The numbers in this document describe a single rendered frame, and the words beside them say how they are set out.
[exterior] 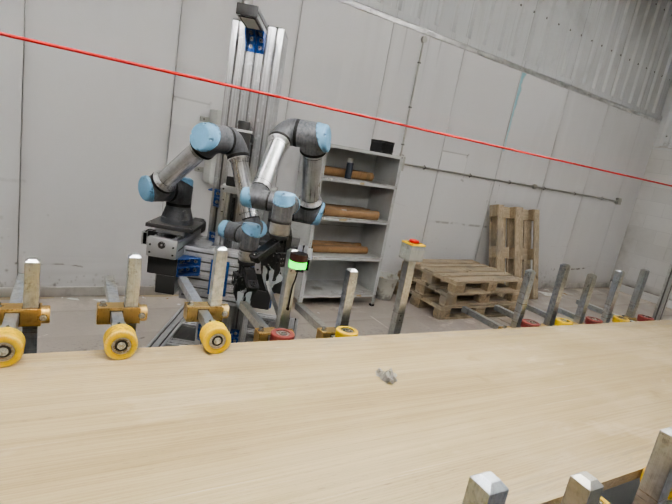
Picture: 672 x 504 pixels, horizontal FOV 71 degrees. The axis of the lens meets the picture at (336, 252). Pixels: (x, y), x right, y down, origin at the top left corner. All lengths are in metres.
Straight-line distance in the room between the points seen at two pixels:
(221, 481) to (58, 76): 3.47
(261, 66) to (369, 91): 2.60
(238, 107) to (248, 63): 0.21
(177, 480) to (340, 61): 4.21
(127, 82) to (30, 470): 3.39
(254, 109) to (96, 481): 1.86
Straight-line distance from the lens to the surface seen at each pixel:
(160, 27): 4.19
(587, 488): 0.86
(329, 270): 5.01
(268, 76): 2.45
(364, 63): 4.91
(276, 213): 1.65
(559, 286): 2.62
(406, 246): 1.85
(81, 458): 1.05
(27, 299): 1.50
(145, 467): 1.01
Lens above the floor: 1.53
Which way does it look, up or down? 12 degrees down
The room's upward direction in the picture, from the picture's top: 10 degrees clockwise
